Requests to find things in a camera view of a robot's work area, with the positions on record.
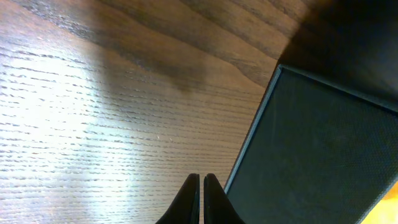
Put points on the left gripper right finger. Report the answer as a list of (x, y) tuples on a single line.
[(217, 207)]

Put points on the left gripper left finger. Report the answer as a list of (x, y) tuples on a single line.
[(185, 207)]

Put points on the dark green box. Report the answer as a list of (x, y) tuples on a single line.
[(323, 144)]

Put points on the yellow snack bag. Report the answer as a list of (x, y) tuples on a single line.
[(386, 210)]

